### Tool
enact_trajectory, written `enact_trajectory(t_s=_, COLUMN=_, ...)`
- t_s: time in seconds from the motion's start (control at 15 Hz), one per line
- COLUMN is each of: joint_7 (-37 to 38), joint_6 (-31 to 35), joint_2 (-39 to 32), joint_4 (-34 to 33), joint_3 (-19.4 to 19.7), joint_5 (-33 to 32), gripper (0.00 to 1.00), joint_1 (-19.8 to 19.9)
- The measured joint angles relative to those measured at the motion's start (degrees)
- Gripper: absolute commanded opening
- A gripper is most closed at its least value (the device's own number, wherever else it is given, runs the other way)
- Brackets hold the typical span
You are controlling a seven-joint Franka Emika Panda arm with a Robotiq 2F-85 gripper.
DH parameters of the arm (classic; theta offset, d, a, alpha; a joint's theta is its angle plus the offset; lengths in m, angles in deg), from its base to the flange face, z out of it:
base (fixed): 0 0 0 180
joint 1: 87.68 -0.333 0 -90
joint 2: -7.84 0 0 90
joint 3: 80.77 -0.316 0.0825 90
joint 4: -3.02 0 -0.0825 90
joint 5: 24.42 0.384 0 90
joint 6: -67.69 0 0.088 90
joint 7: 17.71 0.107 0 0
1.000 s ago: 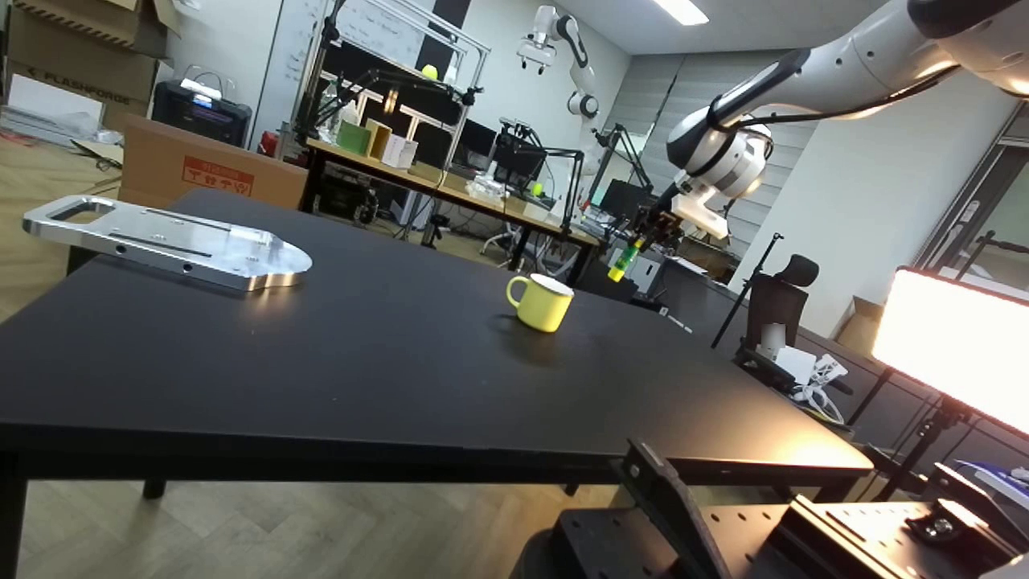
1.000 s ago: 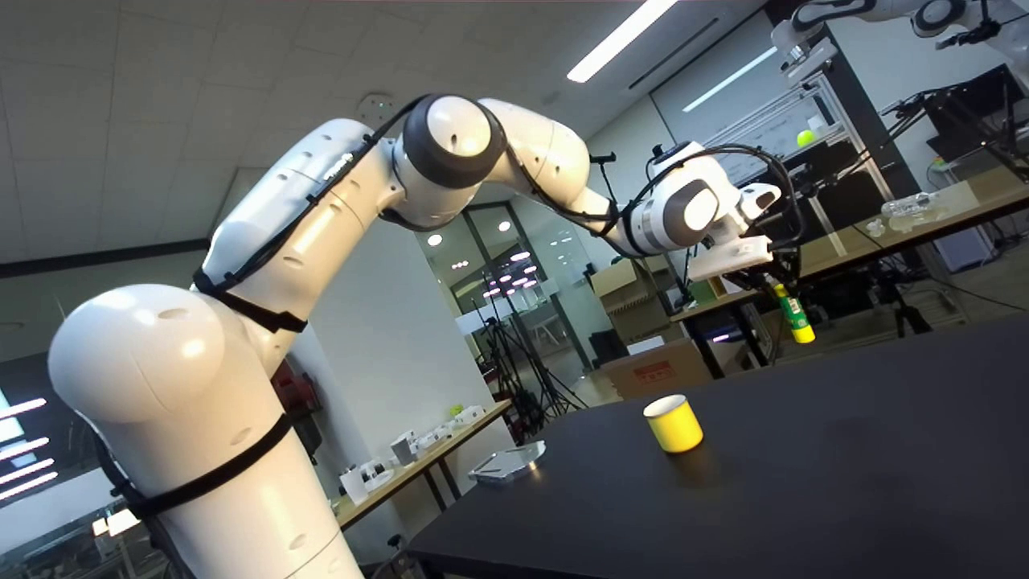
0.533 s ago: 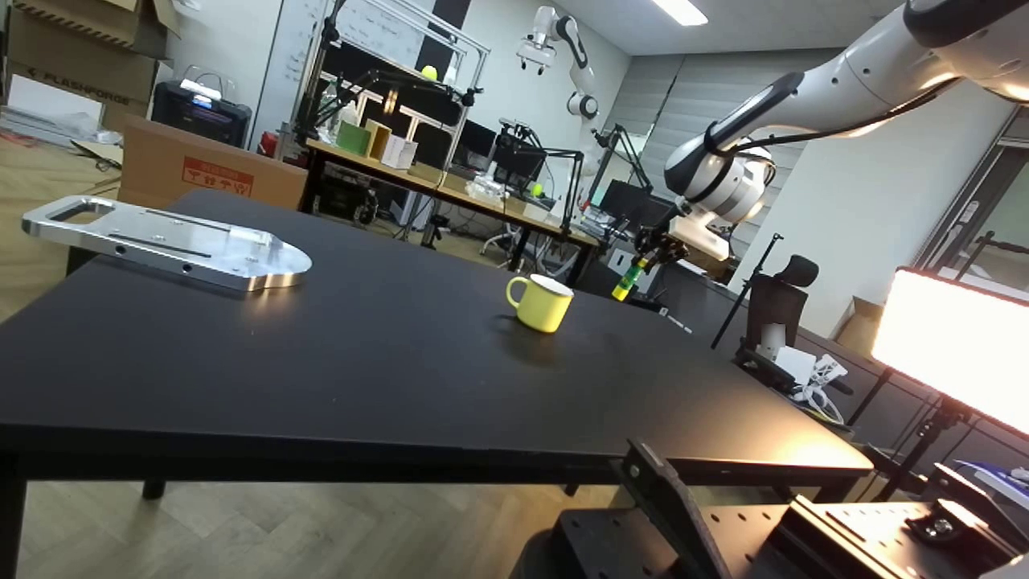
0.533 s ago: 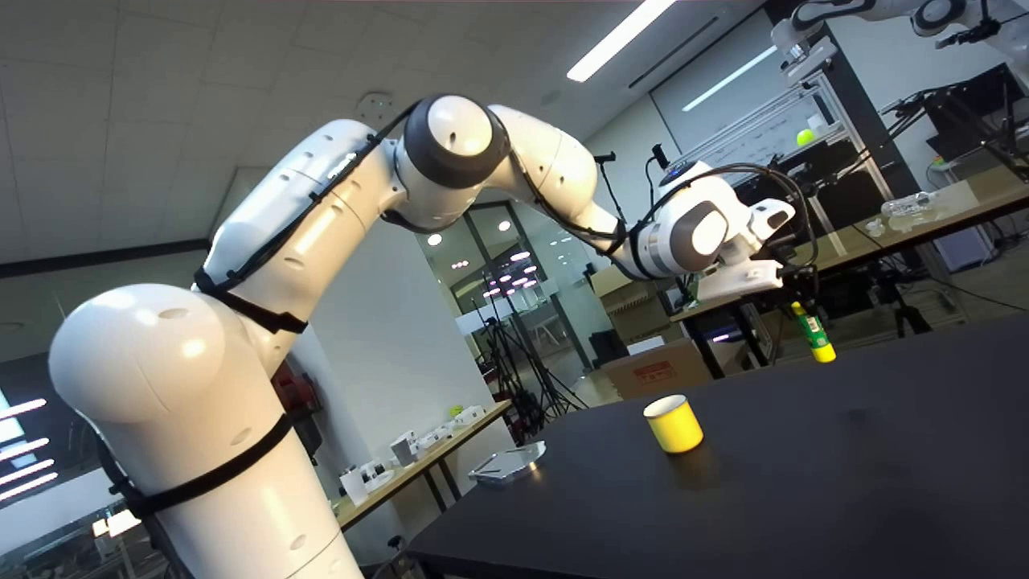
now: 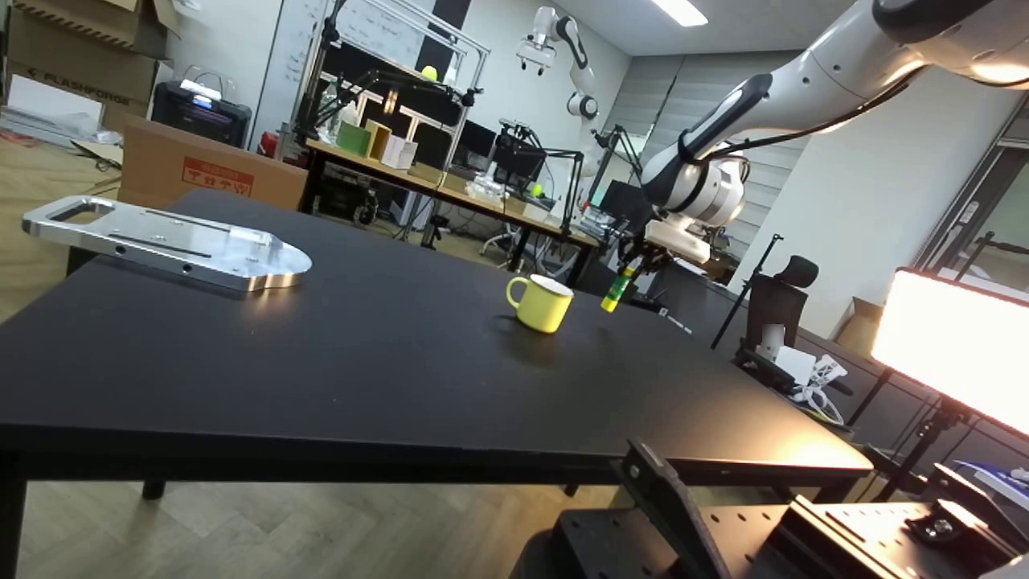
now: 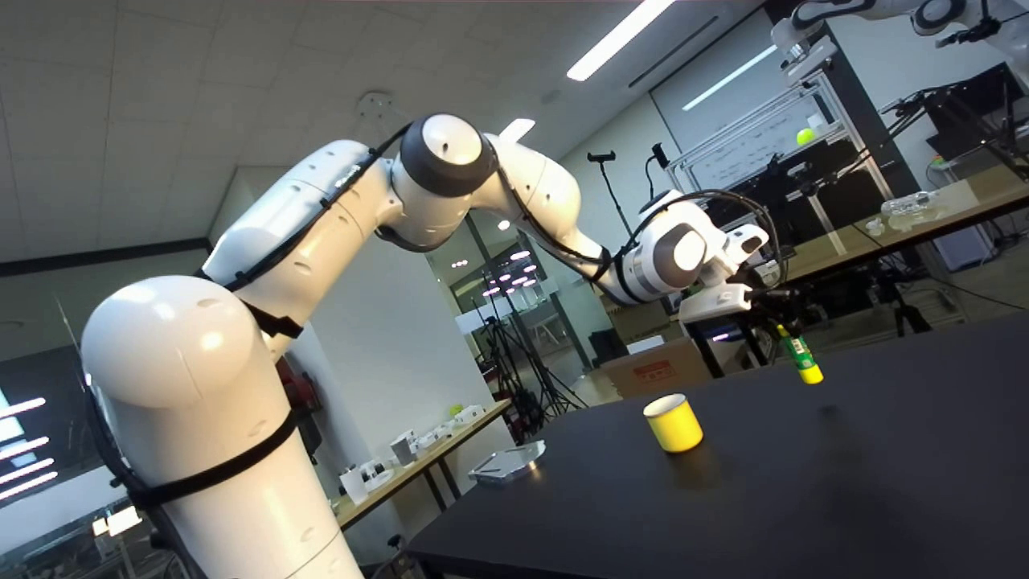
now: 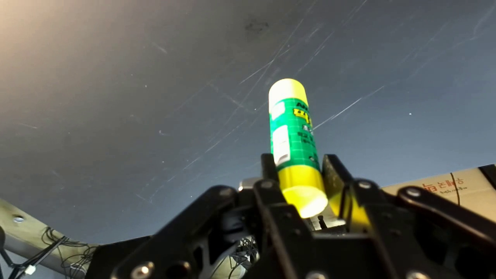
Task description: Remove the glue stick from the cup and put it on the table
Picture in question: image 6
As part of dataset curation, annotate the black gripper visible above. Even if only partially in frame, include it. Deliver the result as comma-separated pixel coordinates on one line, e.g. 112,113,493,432
732,265,809,347

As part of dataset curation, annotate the green and yellow glue stick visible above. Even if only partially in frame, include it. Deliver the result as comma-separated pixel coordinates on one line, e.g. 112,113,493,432
776,323,830,390

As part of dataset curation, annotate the wooden desk with black legs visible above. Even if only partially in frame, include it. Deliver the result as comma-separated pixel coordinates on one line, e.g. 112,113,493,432
672,173,1029,373

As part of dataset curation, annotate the brown cardboard box red print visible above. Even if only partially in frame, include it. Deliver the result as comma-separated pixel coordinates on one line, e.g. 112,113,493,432
595,339,717,405

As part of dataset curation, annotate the thin ceiling light strip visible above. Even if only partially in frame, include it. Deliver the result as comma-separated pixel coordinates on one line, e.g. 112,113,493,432
678,41,783,116

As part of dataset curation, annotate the white object at right edge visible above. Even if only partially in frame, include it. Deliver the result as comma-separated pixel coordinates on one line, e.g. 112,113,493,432
467,437,551,491

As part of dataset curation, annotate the long ceiling light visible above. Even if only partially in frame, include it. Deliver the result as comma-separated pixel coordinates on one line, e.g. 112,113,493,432
564,0,682,87

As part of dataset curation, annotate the long light wooden table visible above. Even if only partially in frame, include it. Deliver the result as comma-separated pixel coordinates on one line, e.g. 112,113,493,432
329,394,519,535

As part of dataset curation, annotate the yellow cup with handle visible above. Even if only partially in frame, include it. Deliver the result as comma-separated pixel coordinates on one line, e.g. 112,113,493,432
641,393,706,461

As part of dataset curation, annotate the black camera tripod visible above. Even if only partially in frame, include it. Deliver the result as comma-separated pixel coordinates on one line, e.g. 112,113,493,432
467,311,591,434

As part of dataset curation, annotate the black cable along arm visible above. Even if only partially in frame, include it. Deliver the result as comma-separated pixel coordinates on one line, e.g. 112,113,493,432
73,116,792,579

